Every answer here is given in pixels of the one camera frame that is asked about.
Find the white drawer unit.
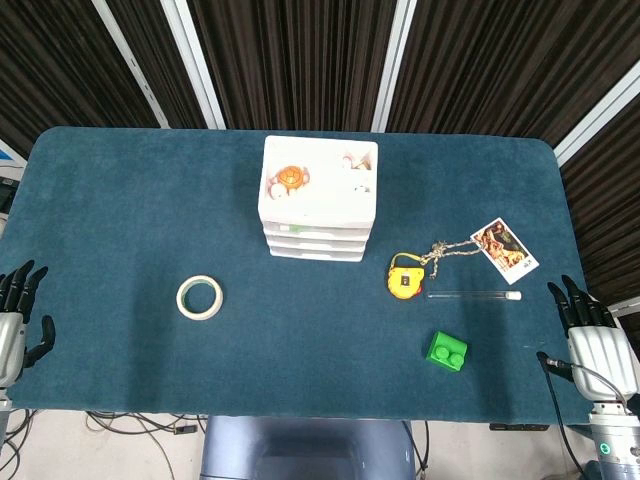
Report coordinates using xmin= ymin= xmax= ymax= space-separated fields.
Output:
xmin=255 ymin=134 xmax=380 ymax=265

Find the white metal frame leg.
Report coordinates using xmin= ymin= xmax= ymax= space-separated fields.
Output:
xmin=605 ymin=298 xmax=640 ymax=321

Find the floor cable bundle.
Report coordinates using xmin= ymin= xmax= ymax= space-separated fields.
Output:
xmin=83 ymin=410 xmax=211 ymax=480
xmin=0 ymin=407 xmax=37 ymax=480

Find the cream masking tape roll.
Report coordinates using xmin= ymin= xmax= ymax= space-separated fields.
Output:
xmin=175 ymin=274 xmax=225 ymax=321

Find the teal table cloth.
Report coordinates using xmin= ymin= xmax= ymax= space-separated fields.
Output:
xmin=0 ymin=125 xmax=607 ymax=427

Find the wide white frame post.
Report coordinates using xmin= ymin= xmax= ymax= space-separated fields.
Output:
xmin=552 ymin=63 xmax=640 ymax=167
xmin=371 ymin=0 xmax=419 ymax=133
xmin=159 ymin=0 xmax=227 ymax=131

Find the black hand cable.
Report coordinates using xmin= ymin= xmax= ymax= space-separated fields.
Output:
xmin=535 ymin=350 xmax=629 ymax=480

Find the clear glass test tube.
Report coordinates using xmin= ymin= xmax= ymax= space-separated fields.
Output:
xmin=427 ymin=290 xmax=523 ymax=302

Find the black base cable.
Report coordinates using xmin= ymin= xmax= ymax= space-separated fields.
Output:
xmin=413 ymin=419 xmax=432 ymax=475

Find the printed picture card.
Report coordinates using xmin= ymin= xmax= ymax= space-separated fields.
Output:
xmin=469 ymin=216 xmax=542 ymax=286

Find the braided beige cord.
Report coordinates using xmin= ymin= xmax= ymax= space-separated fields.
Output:
xmin=419 ymin=238 xmax=484 ymax=281

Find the clear plastic drawer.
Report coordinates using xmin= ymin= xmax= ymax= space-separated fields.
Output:
xmin=262 ymin=219 xmax=374 ymax=240
xmin=265 ymin=233 xmax=370 ymax=252
xmin=268 ymin=245 xmax=366 ymax=265

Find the blue white sign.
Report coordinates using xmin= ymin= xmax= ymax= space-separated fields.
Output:
xmin=0 ymin=138 xmax=28 ymax=170

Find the orange turtle toy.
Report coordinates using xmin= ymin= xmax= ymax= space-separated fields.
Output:
xmin=276 ymin=165 xmax=312 ymax=193

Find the green toy building brick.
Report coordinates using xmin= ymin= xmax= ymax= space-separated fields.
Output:
xmin=425 ymin=330 xmax=470 ymax=374

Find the thin white frame post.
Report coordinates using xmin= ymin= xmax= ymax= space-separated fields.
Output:
xmin=91 ymin=0 xmax=172 ymax=129

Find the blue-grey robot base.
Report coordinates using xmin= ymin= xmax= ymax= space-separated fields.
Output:
xmin=199 ymin=414 xmax=417 ymax=480

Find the yellow tape measure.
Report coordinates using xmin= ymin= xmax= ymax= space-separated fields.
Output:
xmin=387 ymin=252 xmax=427 ymax=301

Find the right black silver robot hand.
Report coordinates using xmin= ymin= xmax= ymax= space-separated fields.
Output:
xmin=547 ymin=273 xmax=640 ymax=404

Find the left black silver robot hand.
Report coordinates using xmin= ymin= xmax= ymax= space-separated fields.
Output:
xmin=0 ymin=258 xmax=57 ymax=390

